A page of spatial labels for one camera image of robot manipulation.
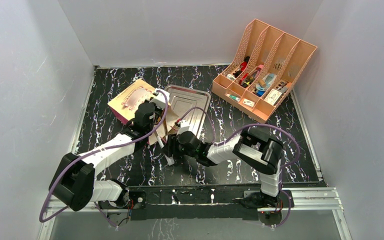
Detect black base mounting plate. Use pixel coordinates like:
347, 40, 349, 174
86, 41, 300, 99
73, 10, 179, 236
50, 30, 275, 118
98, 183, 295, 224

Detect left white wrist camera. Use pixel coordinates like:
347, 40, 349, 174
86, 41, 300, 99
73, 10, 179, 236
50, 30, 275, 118
149, 88, 170, 109

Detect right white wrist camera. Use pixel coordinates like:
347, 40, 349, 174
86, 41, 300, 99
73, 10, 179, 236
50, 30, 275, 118
175, 119, 190, 135

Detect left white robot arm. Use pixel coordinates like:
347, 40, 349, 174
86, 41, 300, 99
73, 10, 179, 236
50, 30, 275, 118
49, 102, 164, 212

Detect pink paper bag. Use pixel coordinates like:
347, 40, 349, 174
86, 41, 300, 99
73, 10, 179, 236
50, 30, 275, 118
108, 79, 180, 134

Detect white label card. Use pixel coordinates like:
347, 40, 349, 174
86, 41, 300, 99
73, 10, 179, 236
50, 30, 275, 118
264, 89, 282, 106

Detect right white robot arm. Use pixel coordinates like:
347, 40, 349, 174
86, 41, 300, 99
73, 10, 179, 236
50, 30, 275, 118
162, 127, 284, 209

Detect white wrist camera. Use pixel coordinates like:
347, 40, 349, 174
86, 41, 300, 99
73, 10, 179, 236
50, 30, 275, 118
175, 119, 190, 135
149, 88, 170, 109

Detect red black bottle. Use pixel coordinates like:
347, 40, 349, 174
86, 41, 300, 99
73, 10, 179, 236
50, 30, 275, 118
232, 56, 250, 78

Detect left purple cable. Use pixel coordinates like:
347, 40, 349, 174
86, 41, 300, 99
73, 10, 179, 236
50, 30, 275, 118
38, 89, 170, 223

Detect silver metal tray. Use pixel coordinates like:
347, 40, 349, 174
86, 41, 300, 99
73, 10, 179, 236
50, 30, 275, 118
164, 84, 211, 136

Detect small green white tube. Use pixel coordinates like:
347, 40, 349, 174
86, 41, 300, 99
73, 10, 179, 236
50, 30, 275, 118
226, 94, 241, 103

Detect pink desk file organizer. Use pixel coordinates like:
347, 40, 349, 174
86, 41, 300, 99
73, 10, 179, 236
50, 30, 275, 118
212, 19, 317, 123

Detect blue tape roll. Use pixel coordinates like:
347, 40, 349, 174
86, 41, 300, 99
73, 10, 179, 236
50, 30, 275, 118
254, 73, 277, 97

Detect small white packet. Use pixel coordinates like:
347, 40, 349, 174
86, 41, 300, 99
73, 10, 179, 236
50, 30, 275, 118
242, 99, 255, 108

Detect pink capped dark bottle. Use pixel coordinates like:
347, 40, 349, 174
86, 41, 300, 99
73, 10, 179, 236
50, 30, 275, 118
239, 64, 264, 89

